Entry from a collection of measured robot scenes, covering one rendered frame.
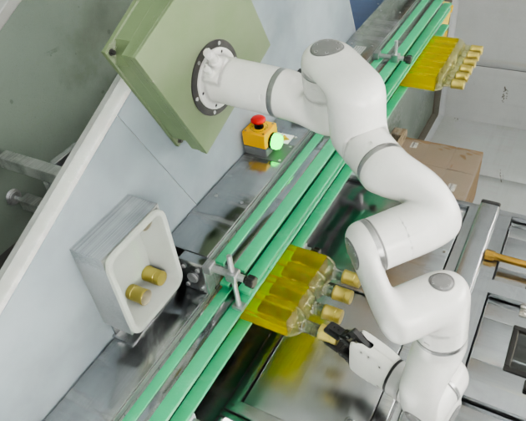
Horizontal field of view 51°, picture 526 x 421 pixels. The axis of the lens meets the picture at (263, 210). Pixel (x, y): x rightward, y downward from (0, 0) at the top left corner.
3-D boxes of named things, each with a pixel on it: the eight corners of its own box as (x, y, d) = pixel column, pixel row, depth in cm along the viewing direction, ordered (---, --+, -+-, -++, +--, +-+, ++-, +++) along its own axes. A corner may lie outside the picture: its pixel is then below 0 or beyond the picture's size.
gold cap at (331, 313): (321, 322, 127) (338, 327, 125) (320, 311, 125) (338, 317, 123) (326, 310, 129) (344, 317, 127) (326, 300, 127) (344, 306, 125)
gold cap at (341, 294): (331, 301, 130) (348, 308, 129) (331, 291, 128) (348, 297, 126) (336, 292, 133) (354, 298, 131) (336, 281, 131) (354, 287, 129)
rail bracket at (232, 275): (209, 301, 127) (257, 320, 122) (196, 251, 116) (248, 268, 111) (217, 292, 129) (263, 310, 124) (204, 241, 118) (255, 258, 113)
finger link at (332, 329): (356, 338, 118) (331, 322, 122) (356, 329, 116) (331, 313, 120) (347, 348, 116) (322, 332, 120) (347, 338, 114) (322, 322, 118)
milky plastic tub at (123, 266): (104, 325, 116) (137, 339, 112) (69, 250, 101) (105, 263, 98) (154, 269, 127) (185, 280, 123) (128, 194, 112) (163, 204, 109)
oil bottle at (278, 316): (219, 311, 133) (298, 342, 124) (215, 296, 130) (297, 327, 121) (231, 295, 137) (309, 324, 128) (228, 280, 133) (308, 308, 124)
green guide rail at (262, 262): (220, 285, 129) (249, 296, 126) (219, 282, 128) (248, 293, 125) (432, 3, 239) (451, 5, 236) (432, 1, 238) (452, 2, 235)
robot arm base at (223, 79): (179, 84, 105) (246, 100, 98) (205, 26, 106) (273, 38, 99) (217, 118, 119) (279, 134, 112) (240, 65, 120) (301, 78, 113)
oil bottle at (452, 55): (399, 63, 218) (472, 73, 206) (400, 50, 215) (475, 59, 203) (403, 57, 222) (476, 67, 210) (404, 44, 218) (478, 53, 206)
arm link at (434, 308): (424, 271, 100) (349, 303, 98) (422, 182, 86) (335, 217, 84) (479, 340, 87) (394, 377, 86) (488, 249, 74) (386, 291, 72)
